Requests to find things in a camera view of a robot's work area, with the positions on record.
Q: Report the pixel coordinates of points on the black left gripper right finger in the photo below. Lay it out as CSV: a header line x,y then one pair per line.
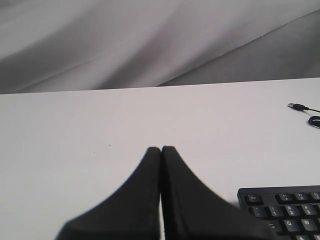
x,y
191,211

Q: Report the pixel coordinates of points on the black Acer keyboard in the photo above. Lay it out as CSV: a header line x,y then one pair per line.
x,y
292,212

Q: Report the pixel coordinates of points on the grey backdrop cloth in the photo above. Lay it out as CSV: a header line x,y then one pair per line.
x,y
73,45

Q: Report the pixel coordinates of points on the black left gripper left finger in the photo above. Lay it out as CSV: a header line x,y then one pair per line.
x,y
130,213

